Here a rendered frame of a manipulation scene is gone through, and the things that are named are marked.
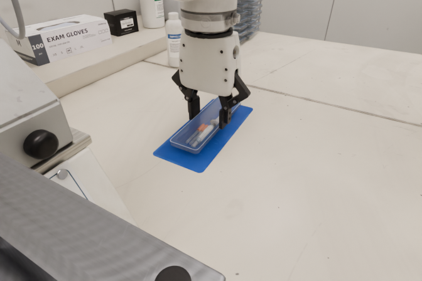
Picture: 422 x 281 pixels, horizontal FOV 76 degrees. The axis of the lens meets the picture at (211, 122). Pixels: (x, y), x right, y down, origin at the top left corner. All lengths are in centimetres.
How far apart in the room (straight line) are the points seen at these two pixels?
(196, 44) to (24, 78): 28
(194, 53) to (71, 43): 47
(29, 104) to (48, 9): 88
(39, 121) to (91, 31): 69
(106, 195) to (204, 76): 27
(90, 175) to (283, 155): 33
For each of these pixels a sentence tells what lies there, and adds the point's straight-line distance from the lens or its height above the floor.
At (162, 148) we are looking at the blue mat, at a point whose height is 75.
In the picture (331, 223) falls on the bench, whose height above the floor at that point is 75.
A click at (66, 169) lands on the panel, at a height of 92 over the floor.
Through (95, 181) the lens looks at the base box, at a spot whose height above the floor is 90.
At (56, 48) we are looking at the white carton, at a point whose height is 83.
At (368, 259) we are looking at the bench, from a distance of 39.
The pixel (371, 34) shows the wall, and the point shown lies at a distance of 250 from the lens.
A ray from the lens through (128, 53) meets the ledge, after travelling 83.
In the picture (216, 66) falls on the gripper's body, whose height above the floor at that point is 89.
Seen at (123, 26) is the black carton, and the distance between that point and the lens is 99.
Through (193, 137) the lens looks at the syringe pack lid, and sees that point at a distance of 46.
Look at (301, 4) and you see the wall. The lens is 253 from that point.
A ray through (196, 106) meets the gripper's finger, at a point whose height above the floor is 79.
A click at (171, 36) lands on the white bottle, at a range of 78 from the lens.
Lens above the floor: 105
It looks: 33 degrees down
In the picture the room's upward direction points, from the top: straight up
